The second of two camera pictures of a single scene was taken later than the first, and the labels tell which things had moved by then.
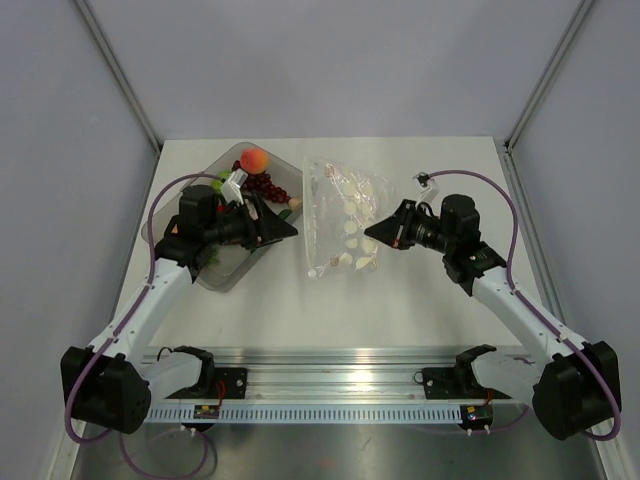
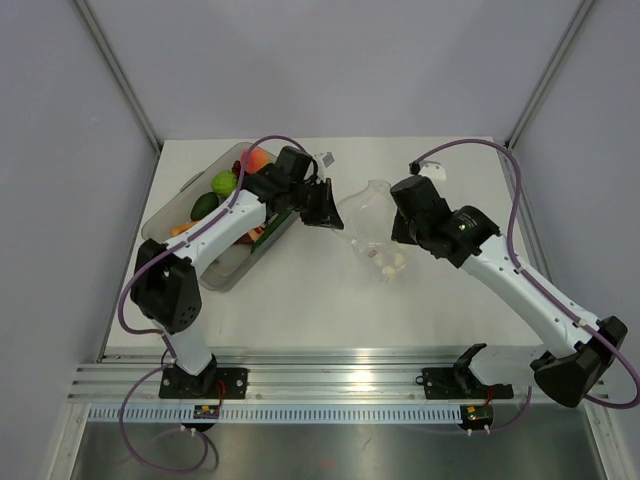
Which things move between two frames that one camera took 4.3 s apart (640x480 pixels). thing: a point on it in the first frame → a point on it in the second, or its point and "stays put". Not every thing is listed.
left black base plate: (229, 383) stays put
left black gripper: (266, 228) → (326, 213)
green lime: (217, 183) stays put
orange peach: (255, 160) stays put
